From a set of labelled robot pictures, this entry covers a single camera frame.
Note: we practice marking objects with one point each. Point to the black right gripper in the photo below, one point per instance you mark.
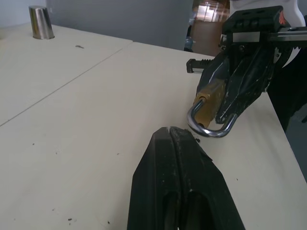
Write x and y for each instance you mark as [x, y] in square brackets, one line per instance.
[251, 21]

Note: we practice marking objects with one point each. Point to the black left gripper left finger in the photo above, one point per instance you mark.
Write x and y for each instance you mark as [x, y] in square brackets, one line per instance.
[153, 182]

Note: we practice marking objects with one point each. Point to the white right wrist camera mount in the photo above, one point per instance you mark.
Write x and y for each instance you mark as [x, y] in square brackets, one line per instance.
[293, 10]

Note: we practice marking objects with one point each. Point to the black ribbed clamp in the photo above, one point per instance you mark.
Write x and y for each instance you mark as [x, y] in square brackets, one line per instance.
[197, 65]

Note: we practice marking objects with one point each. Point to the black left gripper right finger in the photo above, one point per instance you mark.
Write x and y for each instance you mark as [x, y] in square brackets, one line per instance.
[201, 189]

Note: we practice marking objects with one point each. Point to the brown wooden door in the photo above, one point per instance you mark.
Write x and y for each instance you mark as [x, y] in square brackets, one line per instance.
[207, 26]

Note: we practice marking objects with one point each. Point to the stainless steel cup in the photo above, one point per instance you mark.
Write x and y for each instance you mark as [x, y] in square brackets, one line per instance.
[41, 22]

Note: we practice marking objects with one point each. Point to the brass padlock with steel shackle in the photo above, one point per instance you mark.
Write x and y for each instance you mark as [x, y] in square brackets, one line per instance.
[211, 103]

